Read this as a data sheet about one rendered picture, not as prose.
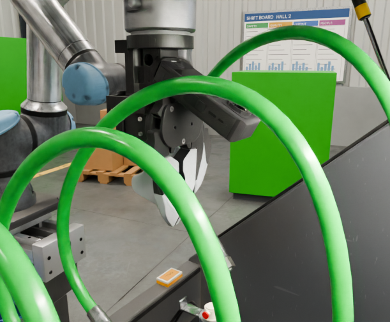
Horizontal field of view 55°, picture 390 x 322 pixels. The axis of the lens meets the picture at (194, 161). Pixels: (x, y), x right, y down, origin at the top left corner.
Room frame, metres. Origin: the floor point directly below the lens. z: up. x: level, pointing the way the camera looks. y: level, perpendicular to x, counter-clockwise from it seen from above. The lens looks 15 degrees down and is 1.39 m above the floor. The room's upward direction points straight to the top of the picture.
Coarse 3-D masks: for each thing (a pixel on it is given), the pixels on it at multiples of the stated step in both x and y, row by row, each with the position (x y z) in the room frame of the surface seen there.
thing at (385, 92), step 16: (272, 32) 0.41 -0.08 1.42; (288, 32) 0.39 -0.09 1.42; (304, 32) 0.38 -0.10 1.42; (320, 32) 0.36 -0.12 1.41; (240, 48) 0.46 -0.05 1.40; (256, 48) 0.44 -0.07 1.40; (336, 48) 0.35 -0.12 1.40; (352, 48) 0.33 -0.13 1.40; (224, 64) 0.48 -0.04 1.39; (352, 64) 0.33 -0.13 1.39; (368, 64) 0.32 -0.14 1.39; (368, 80) 0.32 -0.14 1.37; (384, 80) 0.31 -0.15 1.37; (384, 96) 0.30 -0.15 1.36
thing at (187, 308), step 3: (186, 306) 0.40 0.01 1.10; (189, 306) 0.40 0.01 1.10; (192, 306) 0.40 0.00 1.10; (183, 309) 0.40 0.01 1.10; (186, 309) 0.40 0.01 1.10; (189, 309) 0.40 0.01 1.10; (192, 309) 0.40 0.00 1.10; (195, 309) 0.39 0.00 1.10; (198, 309) 0.39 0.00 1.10; (201, 309) 0.39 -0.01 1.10; (186, 312) 0.39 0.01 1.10; (189, 312) 0.39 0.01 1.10; (192, 312) 0.39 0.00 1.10; (195, 312) 0.39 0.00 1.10; (198, 312) 0.39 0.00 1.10; (192, 315) 0.39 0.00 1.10; (195, 315) 0.38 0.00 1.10; (198, 315) 0.38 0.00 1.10
